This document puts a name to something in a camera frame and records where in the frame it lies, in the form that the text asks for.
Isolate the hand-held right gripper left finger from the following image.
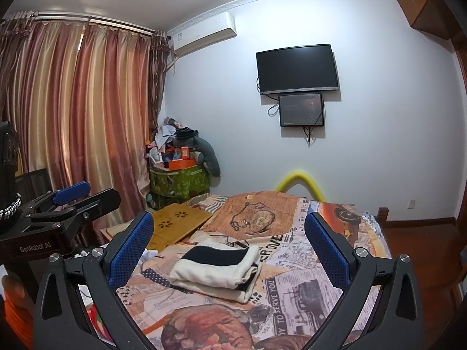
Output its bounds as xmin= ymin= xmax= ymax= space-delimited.
xmin=32 ymin=211 xmax=157 ymax=350

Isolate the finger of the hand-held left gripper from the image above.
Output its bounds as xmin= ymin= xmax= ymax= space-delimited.
xmin=29 ymin=188 xmax=122 ymax=227
xmin=21 ymin=181 xmax=92 ymax=215

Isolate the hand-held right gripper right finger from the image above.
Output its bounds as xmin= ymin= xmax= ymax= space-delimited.
xmin=296 ymin=211 xmax=426 ymax=350

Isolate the cream and black striped sweater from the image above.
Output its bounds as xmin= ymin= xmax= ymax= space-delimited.
xmin=170 ymin=245 xmax=262 ymax=303

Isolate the pile of mixed clothes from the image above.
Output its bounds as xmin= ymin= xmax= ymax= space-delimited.
xmin=148 ymin=117 xmax=199 ymax=168

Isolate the printed bed sheet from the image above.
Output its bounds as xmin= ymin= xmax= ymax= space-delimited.
xmin=116 ymin=189 xmax=394 ymax=350

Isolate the wooden lap desk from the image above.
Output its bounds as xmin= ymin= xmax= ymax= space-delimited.
xmin=100 ymin=204 xmax=214 ymax=253

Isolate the orange plastic container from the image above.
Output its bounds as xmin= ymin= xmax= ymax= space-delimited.
xmin=0 ymin=273 xmax=37 ymax=350

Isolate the pink and gold curtain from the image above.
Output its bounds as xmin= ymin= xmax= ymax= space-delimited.
xmin=0 ymin=16 xmax=172 ymax=234

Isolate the yellow foam tube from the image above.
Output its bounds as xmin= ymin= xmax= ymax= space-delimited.
xmin=275 ymin=170 xmax=326 ymax=203

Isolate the orange box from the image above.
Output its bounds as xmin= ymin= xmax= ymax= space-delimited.
xmin=168 ymin=157 xmax=196 ymax=171

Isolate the white air conditioner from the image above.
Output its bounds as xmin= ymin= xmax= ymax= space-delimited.
xmin=167 ymin=12 xmax=237 ymax=57

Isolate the small wall monitor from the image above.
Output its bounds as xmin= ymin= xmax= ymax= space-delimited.
xmin=278 ymin=93 xmax=325 ymax=128

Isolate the white air conditioner hose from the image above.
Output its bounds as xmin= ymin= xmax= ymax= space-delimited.
xmin=165 ymin=52 xmax=180 ymax=76

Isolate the white curtain rail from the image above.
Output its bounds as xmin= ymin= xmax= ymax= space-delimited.
xmin=34 ymin=11 xmax=168 ymax=37

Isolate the black wall television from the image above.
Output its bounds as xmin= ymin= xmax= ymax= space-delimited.
xmin=255 ymin=44 xmax=341 ymax=95

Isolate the wooden wall cabinet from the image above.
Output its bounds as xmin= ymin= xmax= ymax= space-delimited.
xmin=394 ymin=0 xmax=464 ymax=44

